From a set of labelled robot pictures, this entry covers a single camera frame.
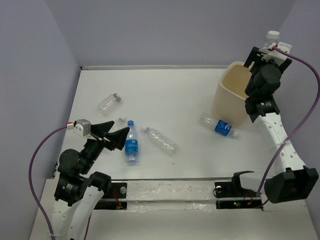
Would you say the blue-labelled bottle blue cap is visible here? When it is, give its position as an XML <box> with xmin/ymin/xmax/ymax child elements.
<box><xmin>125</xmin><ymin>120</ymin><xmax>139</xmax><ymax>165</ymax></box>

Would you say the clear jar silver lid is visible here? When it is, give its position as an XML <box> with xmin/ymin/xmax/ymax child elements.
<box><xmin>97</xmin><ymin>93</ymin><xmax>122</xmax><ymax>116</ymax></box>

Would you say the small clear white-capped bottle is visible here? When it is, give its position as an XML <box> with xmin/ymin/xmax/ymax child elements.
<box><xmin>109</xmin><ymin>117</ymin><xmax>127</xmax><ymax>133</ymax></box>

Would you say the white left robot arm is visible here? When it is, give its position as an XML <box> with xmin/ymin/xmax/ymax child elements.
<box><xmin>51</xmin><ymin>119</ymin><xmax>130</xmax><ymax>240</ymax></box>

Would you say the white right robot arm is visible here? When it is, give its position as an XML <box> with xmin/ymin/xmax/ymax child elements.
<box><xmin>230</xmin><ymin>42</ymin><xmax>320</xmax><ymax>204</ymax></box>

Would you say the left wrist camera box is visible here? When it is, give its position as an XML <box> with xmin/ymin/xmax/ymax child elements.
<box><xmin>73</xmin><ymin>119</ymin><xmax>91</xmax><ymax>137</ymax></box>

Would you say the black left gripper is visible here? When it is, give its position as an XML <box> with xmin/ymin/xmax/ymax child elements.
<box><xmin>80</xmin><ymin>119</ymin><xmax>131</xmax><ymax>173</ymax></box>

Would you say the clear unlabelled plastic bottle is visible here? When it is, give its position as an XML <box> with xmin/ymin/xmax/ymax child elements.
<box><xmin>143</xmin><ymin>127</ymin><xmax>177</xmax><ymax>156</ymax></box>

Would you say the clear white-capped plastic bottle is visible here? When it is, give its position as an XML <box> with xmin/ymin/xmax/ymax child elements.
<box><xmin>262</xmin><ymin>30</ymin><xmax>280</xmax><ymax>50</ymax></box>

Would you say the cream plastic bin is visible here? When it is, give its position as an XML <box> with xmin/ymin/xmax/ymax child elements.
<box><xmin>210</xmin><ymin>61</ymin><xmax>251</xmax><ymax>128</ymax></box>

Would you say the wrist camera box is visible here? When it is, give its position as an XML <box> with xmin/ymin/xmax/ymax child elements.
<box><xmin>73</xmin><ymin>119</ymin><xmax>91</xmax><ymax>137</ymax></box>
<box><xmin>262</xmin><ymin>42</ymin><xmax>293</xmax><ymax>62</ymax></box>

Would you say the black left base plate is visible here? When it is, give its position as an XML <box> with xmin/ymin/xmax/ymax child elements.
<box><xmin>94</xmin><ymin>181</ymin><xmax>128</xmax><ymax>210</ymax></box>

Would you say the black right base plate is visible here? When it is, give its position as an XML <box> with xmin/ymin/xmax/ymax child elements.
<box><xmin>212</xmin><ymin>181</ymin><xmax>263</xmax><ymax>210</ymax></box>

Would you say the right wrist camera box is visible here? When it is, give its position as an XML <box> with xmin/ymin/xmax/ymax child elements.
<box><xmin>262</xmin><ymin>42</ymin><xmax>293</xmax><ymax>62</ymax></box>

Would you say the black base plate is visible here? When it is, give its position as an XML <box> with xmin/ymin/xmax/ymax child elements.
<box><xmin>94</xmin><ymin>181</ymin><xmax>128</xmax><ymax>210</ymax></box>
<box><xmin>212</xmin><ymin>181</ymin><xmax>263</xmax><ymax>210</ymax></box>

